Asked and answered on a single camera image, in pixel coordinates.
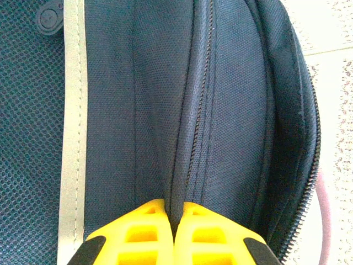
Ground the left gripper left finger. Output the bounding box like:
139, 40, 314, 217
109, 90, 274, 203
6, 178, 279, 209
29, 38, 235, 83
67, 198, 175, 265

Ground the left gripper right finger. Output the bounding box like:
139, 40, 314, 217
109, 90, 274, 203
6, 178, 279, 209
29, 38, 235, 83
174, 201, 282, 265

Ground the navy blue backpack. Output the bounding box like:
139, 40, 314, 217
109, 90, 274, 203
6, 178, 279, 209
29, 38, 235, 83
0, 0, 322, 265

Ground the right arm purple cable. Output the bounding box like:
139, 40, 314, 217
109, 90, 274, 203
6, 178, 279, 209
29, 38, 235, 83
316, 168, 332, 265

